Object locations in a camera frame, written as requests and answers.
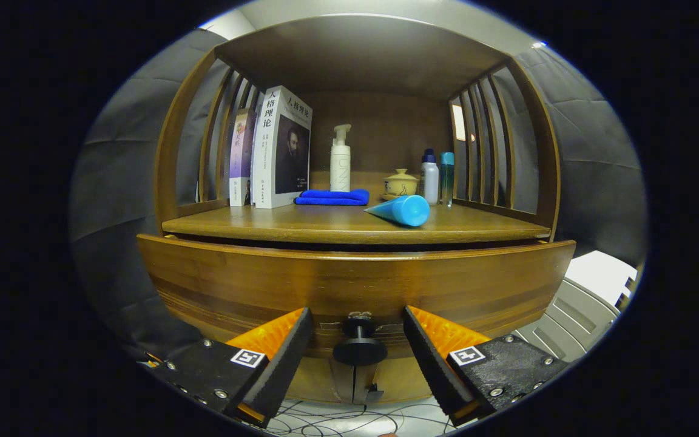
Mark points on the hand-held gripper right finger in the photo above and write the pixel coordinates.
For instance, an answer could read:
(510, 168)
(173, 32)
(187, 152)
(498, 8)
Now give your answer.
(431, 358)

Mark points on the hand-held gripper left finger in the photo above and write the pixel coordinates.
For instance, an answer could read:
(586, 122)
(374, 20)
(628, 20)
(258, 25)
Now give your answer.
(286, 358)

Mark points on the black drawer knob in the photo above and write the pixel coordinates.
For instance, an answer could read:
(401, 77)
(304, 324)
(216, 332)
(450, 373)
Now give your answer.
(360, 346)

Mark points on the brown wooden drawer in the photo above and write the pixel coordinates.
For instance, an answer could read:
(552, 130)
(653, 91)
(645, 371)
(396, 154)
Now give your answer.
(234, 279)

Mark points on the blue cosmetic tube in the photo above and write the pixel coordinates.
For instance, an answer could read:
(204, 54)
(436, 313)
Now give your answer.
(404, 209)

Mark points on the wooden cabinet door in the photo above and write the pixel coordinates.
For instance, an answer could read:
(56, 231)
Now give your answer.
(319, 379)
(398, 379)

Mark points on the wooden countertop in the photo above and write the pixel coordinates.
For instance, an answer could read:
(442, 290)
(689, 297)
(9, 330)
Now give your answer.
(325, 224)

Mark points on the white plastic drawer unit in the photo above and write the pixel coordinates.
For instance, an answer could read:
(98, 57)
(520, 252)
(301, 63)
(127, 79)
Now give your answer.
(586, 303)

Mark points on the brown wooden cabinet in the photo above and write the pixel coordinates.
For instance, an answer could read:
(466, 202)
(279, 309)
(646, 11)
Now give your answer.
(361, 54)

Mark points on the orange and black tool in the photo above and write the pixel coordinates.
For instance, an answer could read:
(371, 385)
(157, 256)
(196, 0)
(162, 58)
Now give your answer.
(151, 363)

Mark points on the blue folded cloth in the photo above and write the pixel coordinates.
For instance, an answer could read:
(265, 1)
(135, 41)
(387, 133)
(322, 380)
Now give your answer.
(332, 197)

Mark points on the beige lidded teacup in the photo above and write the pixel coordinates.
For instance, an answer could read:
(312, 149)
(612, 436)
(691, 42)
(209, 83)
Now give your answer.
(400, 182)

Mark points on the white bottle with blue cap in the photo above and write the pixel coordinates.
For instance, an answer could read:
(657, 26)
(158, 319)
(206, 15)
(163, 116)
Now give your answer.
(429, 179)

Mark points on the teal bottle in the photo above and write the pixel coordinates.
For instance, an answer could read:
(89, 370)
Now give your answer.
(446, 176)

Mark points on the white pump bottle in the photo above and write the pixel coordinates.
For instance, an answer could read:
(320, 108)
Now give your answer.
(340, 161)

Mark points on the purple book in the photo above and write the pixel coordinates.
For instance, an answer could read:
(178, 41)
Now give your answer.
(241, 158)

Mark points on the white portrait book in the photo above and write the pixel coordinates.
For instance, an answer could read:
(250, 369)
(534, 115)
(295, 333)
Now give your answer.
(286, 152)

